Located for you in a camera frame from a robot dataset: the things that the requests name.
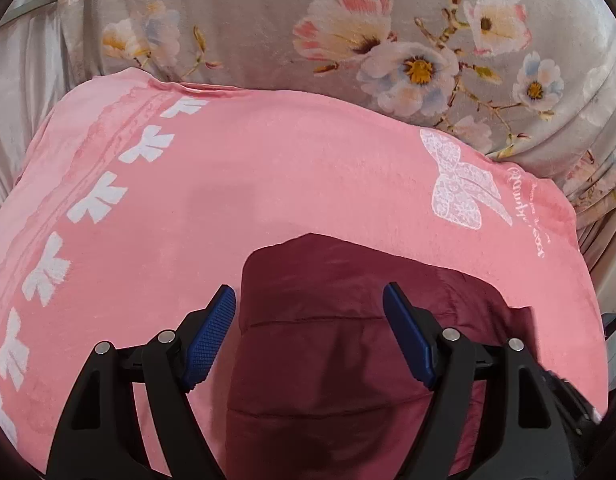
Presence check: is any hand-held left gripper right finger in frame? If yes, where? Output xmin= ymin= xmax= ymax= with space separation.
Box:
xmin=383 ymin=282 xmax=571 ymax=480

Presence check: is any silver satin curtain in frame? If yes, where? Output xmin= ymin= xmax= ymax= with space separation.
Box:
xmin=0 ymin=0 xmax=96 ymax=218

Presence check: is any pale cloth drape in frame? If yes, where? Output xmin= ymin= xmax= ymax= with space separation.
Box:
xmin=572 ymin=145 xmax=616 ymax=321

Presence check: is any maroon quilted hooded jacket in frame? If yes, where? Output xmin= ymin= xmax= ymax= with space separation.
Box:
xmin=223 ymin=232 xmax=538 ymax=480

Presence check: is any grey floral bed sheet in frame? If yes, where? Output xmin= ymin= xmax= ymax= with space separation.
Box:
xmin=53 ymin=0 xmax=616 ymax=221

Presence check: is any pink printed blanket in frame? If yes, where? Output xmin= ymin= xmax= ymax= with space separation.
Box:
xmin=0 ymin=67 xmax=611 ymax=480

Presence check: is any grey metal bar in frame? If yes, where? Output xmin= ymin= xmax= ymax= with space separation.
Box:
xmin=0 ymin=0 xmax=59 ymax=26

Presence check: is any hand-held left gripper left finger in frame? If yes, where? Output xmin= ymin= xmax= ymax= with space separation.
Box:
xmin=47 ymin=284 xmax=237 ymax=480

